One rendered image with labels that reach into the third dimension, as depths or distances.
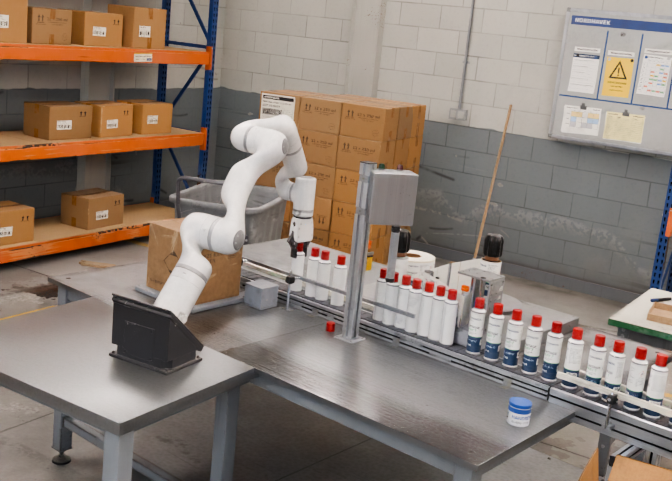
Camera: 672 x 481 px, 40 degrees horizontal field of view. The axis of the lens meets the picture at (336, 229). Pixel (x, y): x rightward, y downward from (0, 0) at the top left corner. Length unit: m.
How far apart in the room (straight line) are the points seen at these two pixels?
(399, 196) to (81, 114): 4.35
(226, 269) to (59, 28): 3.74
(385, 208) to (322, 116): 3.81
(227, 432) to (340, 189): 3.94
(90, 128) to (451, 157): 3.08
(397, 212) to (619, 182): 4.55
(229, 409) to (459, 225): 5.19
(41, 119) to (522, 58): 3.86
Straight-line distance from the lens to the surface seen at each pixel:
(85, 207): 7.53
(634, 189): 7.70
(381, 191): 3.30
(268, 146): 3.29
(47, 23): 7.06
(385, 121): 6.88
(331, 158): 7.07
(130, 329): 3.09
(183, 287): 3.11
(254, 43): 9.37
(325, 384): 3.05
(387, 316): 3.51
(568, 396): 3.15
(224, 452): 3.40
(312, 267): 3.73
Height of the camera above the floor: 1.98
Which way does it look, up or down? 13 degrees down
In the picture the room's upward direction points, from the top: 6 degrees clockwise
